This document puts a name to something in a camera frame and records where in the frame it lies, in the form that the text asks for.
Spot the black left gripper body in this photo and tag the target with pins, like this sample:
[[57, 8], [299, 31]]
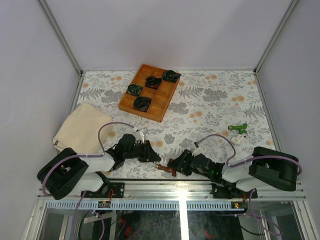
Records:
[[142, 151]]

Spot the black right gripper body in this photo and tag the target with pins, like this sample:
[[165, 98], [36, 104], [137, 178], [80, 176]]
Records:
[[189, 167]]

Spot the brown water faucet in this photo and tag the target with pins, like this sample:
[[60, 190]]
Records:
[[164, 166]]

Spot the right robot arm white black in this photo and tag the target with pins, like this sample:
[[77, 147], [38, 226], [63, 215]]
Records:
[[264, 167]]

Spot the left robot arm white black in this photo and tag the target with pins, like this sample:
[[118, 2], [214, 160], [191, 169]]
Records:
[[72, 172]]

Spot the green water faucet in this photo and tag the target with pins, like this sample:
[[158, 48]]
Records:
[[242, 129]]

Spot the white pipe fitting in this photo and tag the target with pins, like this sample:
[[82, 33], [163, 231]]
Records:
[[237, 139]]

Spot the orange wooden compartment tray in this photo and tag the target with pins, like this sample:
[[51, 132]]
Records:
[[150, 92]]

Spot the beige folded cloth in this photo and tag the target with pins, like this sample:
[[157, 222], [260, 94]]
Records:
[[80, 130]]

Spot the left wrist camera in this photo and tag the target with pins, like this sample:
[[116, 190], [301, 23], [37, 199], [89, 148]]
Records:
[[139, 134]]

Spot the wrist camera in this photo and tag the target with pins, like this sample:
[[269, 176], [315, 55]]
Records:
[[198, 150], [139, 134]]

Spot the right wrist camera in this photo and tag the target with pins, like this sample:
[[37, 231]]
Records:
[[198, 150]]

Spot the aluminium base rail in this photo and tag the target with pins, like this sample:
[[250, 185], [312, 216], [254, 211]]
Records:
[[141, 189]]

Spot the white slotted cable duct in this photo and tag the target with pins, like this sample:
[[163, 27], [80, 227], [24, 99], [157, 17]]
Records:
[[170, 205]]

